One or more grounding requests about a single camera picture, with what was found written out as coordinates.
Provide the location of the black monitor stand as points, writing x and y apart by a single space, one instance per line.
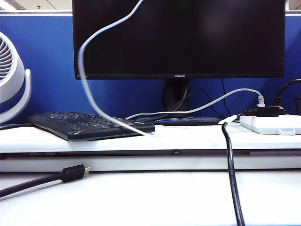
175 94

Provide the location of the black keyboard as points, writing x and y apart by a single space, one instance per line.
77 133

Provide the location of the black ASUS monitor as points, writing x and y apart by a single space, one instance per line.
188 35

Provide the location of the white power strip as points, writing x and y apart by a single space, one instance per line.
263 124

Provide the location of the black plug adapter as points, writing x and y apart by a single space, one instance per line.
268 111

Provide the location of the white desk fan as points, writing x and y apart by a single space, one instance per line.
11 77

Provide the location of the dark glossy monitor base plate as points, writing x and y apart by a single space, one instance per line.
183 121

